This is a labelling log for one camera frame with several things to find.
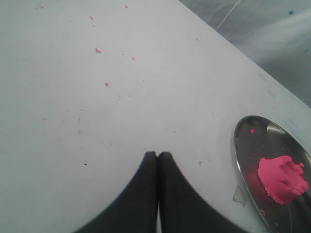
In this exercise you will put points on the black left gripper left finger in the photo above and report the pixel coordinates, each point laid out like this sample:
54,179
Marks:
135,209

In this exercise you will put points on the white plastic backdrop sheet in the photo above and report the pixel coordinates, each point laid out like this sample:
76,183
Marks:
275,34

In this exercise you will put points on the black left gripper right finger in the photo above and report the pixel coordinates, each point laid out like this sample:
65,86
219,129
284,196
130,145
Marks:
182,210

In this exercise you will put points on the clear tape piece left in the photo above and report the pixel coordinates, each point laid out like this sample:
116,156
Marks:
239,196

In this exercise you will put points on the round stainless steel plate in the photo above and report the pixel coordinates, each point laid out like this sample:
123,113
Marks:
270,141

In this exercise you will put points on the pink clay lump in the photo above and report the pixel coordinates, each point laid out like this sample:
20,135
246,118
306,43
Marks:
282,179

